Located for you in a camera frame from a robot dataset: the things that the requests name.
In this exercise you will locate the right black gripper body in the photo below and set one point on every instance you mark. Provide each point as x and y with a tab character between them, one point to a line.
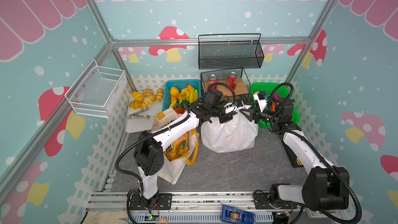
254	114

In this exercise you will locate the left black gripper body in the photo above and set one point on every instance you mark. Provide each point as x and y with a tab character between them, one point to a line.
219	111

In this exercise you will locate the white plastic grocery bag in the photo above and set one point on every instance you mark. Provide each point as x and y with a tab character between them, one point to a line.
235	135

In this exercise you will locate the orange yellow snack bag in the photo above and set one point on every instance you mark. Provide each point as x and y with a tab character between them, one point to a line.
178	148

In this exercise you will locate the cream canvas tote bag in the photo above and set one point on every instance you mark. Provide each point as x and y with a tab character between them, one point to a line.
173	169

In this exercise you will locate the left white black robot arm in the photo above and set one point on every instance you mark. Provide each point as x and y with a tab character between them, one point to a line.
149	151

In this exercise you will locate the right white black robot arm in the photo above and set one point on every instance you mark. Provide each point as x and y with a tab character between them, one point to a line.
326	188

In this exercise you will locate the yellow banana toy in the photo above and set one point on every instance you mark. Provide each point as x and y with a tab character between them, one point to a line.
194	95

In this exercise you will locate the right red soda can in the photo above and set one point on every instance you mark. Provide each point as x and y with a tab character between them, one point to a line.
232	80

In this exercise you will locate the red soda can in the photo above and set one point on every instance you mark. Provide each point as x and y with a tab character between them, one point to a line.
212	79
232	80

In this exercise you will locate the left red soda can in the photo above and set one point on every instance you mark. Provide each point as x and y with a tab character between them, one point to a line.
212	79

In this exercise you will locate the teal plastic fruit basket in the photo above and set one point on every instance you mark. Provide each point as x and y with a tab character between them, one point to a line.
177	92

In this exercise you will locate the black flat box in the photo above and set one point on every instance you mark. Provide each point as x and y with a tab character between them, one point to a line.
294	160

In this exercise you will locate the metal tongs on tray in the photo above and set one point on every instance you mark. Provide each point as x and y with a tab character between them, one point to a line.
147	112

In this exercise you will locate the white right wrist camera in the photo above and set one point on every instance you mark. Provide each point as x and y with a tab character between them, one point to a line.
261	98

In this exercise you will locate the black wire wooden shelf rack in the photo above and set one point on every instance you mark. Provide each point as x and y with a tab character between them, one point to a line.
242	89

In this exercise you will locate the black wire wall basket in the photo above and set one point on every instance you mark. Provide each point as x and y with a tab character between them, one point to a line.
223	51

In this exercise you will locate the blue device on rail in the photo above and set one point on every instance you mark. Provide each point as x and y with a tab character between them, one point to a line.
233	215

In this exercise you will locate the white wire wall basket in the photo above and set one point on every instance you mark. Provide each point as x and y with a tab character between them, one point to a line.
97	91

